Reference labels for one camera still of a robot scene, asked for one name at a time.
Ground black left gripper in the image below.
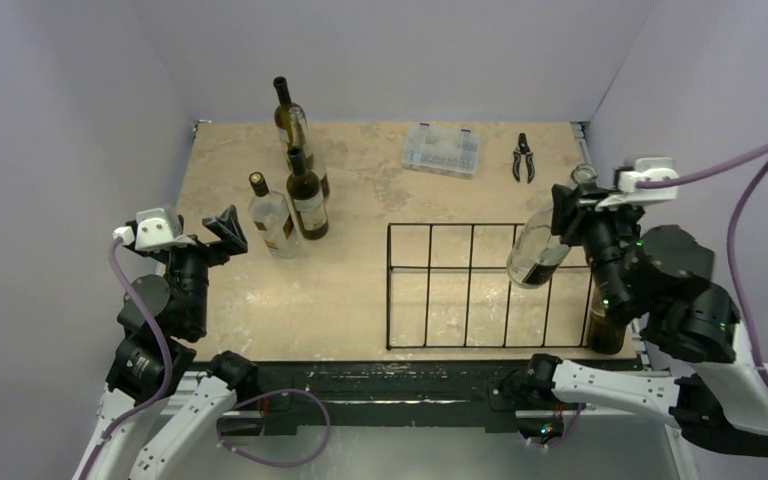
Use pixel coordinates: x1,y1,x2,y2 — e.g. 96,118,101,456
156,203,246,332

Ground clear wine bottle dark label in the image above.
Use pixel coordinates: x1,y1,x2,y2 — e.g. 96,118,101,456
506,201,571,289

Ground green wine bottle front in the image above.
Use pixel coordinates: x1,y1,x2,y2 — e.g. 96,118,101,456
286,146,329,240

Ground green wine bottle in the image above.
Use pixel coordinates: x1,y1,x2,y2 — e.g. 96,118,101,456
586,289,625,355
273,76,297,149
286,146,329,240

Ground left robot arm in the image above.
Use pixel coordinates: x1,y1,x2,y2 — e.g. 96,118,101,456
74,205,258,479

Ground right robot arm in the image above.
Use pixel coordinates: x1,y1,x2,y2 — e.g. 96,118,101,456
498,184,768,458

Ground square clear liquor bottle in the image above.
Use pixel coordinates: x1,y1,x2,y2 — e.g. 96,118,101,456
248,172,299,259

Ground tall clear glass bottle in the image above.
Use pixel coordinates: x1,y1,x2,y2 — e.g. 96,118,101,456
288,106,330,199

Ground green wine bottle back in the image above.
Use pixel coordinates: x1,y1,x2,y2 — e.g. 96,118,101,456
273,76,297,149

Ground clear plastic organizer box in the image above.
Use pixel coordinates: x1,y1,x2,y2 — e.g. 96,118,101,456
402,123,481,179

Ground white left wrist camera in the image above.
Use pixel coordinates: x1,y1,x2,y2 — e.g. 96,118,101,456
112,205,196,253

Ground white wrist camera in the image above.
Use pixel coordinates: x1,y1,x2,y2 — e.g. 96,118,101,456
596,156,679,210
112,205,196,253

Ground black handled pliers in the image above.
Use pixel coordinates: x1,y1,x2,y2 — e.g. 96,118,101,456
512,132,536,184

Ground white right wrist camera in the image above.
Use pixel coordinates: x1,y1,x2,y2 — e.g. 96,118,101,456
596,156,679,210

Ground metal corner bracket left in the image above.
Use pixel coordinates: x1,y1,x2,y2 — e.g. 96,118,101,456
192,119,212,139

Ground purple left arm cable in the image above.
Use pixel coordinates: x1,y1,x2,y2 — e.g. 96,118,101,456
79,238,175,480

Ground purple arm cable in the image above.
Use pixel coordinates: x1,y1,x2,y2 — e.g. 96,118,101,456
635,137,768,425
79,238,175,480

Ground black wire wine rack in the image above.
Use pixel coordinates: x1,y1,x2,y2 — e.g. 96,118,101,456
385,222,593,351

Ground aluminium frame rail right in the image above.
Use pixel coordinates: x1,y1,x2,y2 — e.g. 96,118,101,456
570,121,654,371

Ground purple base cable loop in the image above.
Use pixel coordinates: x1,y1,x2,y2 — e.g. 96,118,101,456
216,388,332,469

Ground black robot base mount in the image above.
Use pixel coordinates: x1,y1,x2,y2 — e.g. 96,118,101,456
171,357,587,439

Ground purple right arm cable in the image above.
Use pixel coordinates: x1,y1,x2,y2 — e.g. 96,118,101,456
635,137,768,425

